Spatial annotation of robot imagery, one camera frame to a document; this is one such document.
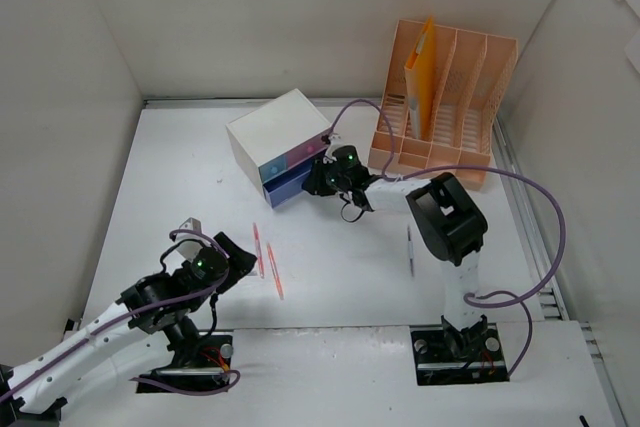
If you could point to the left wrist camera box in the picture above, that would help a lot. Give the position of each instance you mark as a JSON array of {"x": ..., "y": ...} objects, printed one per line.
[{"x": 189, "y": 244}]

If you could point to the white pastel drawer box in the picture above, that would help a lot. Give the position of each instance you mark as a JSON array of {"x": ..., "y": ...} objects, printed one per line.
[{"x": 272, "y": 130}]

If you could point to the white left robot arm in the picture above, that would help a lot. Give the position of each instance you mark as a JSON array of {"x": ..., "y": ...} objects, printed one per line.
[{"x": 145, "y": 336}]

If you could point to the pink drawer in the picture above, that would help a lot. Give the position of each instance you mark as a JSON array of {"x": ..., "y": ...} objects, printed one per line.
[{"x": 305, "y": 150}]

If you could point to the peach plastic desk organizer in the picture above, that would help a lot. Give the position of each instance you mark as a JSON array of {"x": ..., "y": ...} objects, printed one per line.
[{"x": 472, "y": 73}]

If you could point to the orange A4 file folder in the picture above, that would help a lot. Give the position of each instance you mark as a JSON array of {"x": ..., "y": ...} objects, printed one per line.
[{"x": 419, "y": 72}]

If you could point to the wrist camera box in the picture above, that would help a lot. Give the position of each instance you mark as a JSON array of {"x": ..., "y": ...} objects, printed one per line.
[
  {"x": 333, "y": 141},
  {"x": 189, "y": 244}
]

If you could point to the orange gel pen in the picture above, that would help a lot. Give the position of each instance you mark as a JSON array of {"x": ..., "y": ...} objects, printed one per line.
[{"x": 275, "y": 272}]

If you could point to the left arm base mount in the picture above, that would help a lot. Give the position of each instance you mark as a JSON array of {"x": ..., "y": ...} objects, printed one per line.
[{"x": 198, "y": 362}]

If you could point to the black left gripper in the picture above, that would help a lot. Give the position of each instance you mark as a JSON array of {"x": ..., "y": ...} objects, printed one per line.
[{"x": 232, "y": 258}]

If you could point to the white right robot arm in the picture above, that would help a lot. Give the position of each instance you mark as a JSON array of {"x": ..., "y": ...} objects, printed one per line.
[{"x": 450, "y": 224}]

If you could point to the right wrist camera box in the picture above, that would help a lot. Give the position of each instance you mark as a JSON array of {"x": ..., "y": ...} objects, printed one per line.
[{"x": 333, "y": 141}]

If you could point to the pink gel pen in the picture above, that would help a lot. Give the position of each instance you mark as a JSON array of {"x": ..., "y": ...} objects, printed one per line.
[{"x": 258, "y": 250}]

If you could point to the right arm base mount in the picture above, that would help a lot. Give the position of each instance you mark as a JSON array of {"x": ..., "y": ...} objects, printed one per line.
[{"x": 444, "y": 356}]

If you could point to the light blue drawer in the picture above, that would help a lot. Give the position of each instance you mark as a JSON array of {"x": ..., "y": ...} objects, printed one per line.
[{"x": 273, "y": 168}]

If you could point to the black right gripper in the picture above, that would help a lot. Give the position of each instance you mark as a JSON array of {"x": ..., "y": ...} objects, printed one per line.
[{"x": 319, "y": 177}]

